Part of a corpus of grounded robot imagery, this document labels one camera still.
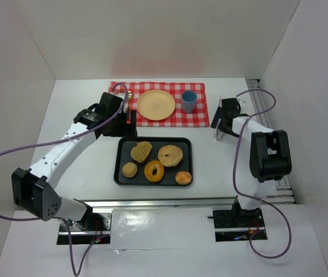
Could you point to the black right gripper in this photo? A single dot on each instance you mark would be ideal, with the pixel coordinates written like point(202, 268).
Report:
point(218, 122)

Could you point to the aluminium rail right side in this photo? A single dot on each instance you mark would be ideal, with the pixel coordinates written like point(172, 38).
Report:
point(282, 191)

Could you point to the red checkered cloth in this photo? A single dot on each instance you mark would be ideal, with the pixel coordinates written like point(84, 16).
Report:
point(199, 117)

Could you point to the blue cup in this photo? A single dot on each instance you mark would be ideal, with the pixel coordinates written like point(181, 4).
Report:
point(188, 101)

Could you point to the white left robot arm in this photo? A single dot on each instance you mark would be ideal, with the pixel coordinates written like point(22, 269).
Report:
point(34, 188)

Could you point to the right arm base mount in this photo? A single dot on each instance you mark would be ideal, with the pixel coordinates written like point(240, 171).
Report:
point(227, 228)

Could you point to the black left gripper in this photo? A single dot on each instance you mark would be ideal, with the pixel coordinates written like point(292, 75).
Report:
point(126, 124)

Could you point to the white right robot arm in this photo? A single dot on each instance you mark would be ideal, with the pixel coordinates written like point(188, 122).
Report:
point(263, 150)

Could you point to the yellow plate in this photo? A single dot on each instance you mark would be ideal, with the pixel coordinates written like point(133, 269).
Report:
point(156, 105)

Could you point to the small round tan muffin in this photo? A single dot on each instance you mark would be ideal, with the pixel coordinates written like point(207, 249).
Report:
point(129, 170)

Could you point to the flat brown bread slice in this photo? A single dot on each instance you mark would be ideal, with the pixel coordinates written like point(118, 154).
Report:
point(141, 151)

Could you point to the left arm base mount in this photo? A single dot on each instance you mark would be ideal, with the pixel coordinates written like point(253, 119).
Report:
point(98, 232)

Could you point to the small golden bread roll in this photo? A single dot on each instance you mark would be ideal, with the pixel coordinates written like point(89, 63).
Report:
point(183, 178)

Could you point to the large pale bagel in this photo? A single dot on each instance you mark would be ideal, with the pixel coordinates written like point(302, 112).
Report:
point(170, 155)

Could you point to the orange glazed donut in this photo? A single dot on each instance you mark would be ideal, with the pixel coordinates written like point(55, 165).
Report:
point(154, 171)

